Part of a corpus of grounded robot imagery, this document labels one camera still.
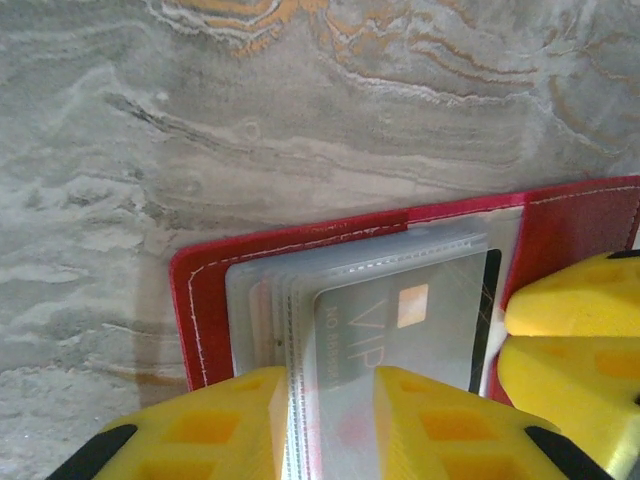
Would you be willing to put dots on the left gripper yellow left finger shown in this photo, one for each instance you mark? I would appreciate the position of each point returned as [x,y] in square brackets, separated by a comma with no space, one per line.
[200,440]

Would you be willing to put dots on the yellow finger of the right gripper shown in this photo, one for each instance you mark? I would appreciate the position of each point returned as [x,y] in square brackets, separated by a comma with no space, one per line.
[575,380]
[575,300]

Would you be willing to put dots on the black card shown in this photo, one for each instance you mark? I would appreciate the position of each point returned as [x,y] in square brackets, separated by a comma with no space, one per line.
[487,300]

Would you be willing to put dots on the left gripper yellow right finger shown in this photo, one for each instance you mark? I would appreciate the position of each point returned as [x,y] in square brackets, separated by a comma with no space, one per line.
[450,440]

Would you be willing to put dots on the silver VIP card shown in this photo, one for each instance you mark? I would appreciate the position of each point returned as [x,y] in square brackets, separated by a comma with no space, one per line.
[380,320]

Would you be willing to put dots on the red card holder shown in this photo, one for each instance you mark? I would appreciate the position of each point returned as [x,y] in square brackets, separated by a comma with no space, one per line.
[210,280]

